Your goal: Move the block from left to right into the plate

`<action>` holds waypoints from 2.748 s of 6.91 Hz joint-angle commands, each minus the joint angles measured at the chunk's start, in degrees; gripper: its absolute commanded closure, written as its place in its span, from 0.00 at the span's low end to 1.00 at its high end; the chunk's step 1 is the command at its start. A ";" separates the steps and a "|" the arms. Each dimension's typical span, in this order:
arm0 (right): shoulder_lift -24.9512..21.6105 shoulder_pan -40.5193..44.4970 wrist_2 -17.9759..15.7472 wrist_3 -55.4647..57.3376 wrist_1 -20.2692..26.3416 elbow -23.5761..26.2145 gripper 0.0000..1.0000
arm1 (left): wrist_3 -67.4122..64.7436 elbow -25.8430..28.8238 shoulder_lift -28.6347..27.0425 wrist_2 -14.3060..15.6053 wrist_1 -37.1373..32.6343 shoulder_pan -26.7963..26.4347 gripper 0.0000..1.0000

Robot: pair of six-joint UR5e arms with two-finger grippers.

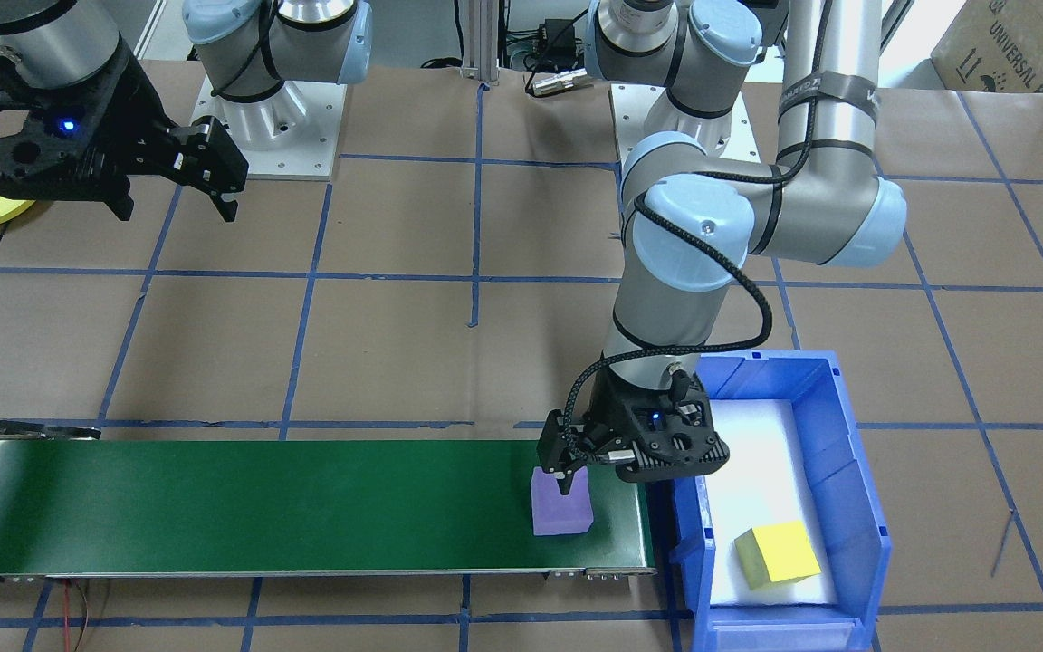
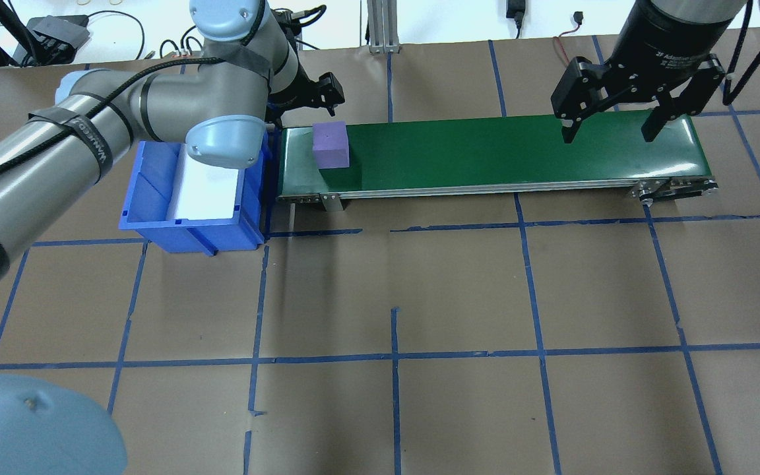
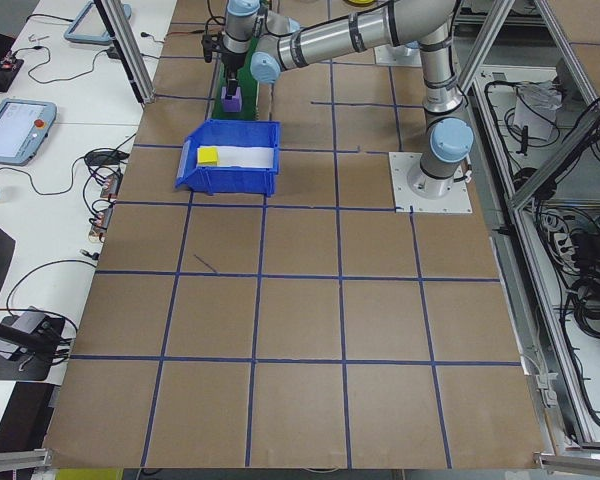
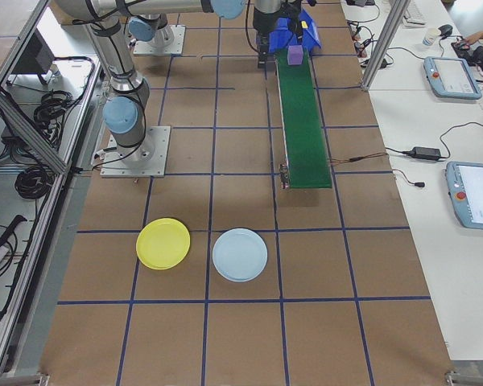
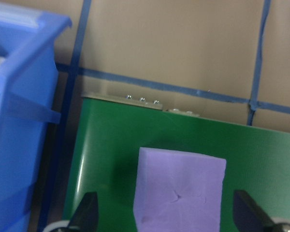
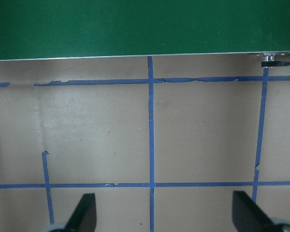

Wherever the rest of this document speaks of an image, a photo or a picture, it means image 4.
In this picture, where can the purple foam block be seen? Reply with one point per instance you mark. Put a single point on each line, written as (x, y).
(295, 56)

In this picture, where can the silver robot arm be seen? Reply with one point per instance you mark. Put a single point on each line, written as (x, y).
(143, 29)
(116, 64)

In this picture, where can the light blue round plate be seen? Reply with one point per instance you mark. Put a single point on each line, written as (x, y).
(239, 255)

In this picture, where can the yellow round plate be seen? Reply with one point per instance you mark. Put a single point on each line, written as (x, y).
(163, 243)

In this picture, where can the bare person hand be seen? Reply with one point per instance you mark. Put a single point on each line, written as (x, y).
(479, 37)

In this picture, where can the blue plastic storage bin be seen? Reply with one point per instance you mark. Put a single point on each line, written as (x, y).
(312, 38)

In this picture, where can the green belt conveyor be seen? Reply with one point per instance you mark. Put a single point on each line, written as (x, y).
(304, 132)

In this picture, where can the black power adapter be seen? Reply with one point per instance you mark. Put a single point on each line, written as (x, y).
(424, 153)
(378, 63)

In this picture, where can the white keyboard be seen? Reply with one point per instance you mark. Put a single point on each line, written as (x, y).
(414, 14)

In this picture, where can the white paper cup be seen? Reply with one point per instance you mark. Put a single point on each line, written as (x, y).
(430, 38)

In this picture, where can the black computer mouse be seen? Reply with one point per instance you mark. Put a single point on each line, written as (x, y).
(446, 30)

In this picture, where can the blue grey teach pendant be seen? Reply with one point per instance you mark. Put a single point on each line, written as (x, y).
(452, 78)
(479, 197)

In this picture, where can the black handheld controller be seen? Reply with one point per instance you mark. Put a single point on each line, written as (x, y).
(463, 47)

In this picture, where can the black box device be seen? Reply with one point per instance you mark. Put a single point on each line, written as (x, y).
(34, 56)

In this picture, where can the white desk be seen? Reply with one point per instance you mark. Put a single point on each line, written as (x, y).
(426, 281)

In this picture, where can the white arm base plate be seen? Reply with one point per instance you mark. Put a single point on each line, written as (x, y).
(177, 40)
(157, 161)

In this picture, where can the aluminium profile post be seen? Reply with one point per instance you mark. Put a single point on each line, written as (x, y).
(380, 48)

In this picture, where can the V-shaped metal bar frame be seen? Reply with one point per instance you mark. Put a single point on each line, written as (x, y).
(24, 128)

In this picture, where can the metal table corner bracket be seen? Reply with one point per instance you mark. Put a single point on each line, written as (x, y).
(38, 380)
(456, 379)

